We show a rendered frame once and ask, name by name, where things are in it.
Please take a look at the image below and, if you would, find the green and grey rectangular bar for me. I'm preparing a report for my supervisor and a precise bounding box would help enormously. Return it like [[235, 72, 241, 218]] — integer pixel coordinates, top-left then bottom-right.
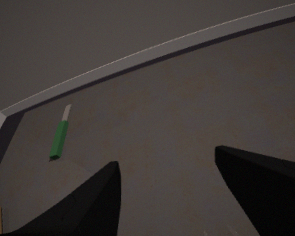
[[49, 105, 72, 161]]

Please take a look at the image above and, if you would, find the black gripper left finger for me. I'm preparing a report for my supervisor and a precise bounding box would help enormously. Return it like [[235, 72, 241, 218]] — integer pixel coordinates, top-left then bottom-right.
[[0, 162, 122, 236]]

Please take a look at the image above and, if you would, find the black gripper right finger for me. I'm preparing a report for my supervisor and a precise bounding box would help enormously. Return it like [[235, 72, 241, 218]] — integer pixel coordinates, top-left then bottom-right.
[[215, 146, 295, 236]]

